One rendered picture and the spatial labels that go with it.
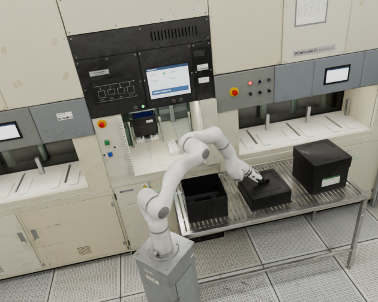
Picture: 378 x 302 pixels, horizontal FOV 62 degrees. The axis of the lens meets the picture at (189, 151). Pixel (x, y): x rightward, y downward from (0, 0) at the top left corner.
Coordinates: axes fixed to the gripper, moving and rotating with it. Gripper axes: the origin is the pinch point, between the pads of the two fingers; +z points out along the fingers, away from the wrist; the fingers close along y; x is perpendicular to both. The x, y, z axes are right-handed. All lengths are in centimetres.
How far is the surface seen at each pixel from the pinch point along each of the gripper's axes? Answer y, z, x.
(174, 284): -43, -34, 72
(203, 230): -21, -26, 44
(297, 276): -20, 78, 47
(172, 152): 61, -39, 37
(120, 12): 42, -133, -31
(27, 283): 44, -79, 204
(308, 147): 8.8, 18.9, -36.9
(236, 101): 38, -35, -30
